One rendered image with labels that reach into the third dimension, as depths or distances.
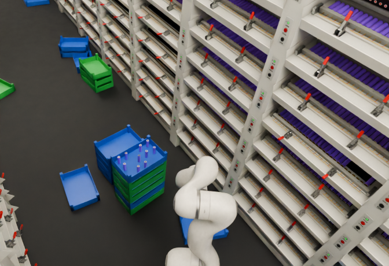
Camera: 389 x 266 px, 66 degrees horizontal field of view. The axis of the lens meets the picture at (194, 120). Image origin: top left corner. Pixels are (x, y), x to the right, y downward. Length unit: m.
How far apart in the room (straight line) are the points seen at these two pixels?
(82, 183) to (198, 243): 1.41
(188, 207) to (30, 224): 1.49
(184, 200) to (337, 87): 0.76
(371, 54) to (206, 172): 0.71
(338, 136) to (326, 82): 0.24
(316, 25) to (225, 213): 0.80
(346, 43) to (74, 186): 1.99
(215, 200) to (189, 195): 0.09
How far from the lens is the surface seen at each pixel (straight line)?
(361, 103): 1.31
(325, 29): 1.30
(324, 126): 1.43
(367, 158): 1.40
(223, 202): 1.07
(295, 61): 1.41
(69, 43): 3.81
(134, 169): 1.97
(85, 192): 2.39
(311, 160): 1.54
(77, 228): 2.26
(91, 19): 3.66
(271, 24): 1.56
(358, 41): 1.27
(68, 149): 2.67
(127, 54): 3.01
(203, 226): 1.16
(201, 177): 1.10
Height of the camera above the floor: 1.99
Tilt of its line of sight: 44 degrees down
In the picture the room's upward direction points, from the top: 10 degrees clockwise
